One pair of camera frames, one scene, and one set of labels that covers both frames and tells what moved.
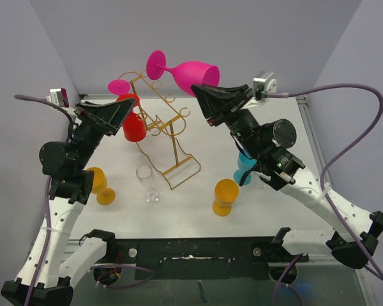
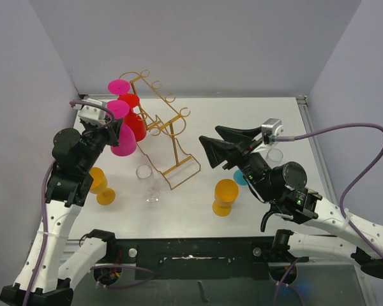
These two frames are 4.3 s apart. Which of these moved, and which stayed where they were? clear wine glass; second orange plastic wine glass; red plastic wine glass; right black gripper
Moved: right black gripper
Stayed: clear wine glass; red plastic wine glass; second orange plastic wine glass
